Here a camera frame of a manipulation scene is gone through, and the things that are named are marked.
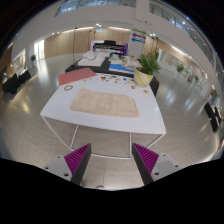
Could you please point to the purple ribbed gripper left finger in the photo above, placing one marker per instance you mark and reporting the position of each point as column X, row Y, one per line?
column 77, row 162

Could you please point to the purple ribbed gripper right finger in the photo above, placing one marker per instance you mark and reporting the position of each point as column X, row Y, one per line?
column 145, row 160

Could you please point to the beige quilted towel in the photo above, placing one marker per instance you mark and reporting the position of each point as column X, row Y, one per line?
column 107, row 104

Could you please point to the white table with metal legs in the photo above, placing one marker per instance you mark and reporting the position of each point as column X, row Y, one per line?
column 149, row 121

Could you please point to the black chairs at right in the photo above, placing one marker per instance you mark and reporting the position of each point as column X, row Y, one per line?
column 214, row 116

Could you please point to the black chairs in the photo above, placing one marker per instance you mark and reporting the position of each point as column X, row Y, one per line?
column 214, row 116
column 14, row 82

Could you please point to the red flat mat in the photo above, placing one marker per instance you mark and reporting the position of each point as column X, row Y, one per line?
column 75, row 75

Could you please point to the potted green plant striped pot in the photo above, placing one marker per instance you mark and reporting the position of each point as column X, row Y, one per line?
column 149, row 67

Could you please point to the black display table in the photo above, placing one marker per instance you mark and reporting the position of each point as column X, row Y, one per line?
column 104, row 68

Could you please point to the background green plant right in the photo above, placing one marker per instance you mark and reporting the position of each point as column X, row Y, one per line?
column 180, row 67

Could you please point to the background green plant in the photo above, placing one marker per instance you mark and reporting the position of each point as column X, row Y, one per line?
column 33, row 57
column 180, row 67

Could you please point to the blue sheet on table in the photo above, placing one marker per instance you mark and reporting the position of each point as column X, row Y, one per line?
column 120, row 68

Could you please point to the black chairs at left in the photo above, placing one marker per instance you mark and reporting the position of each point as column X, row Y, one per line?
column 14, row 82

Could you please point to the white model on table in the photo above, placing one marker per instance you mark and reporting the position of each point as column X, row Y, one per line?
column 91, row 58

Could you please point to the background green plant left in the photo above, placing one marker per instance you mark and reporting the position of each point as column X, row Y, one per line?
column 33, row 57

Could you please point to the white signboard with arrows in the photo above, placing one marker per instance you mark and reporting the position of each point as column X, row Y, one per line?
column 136, row 42

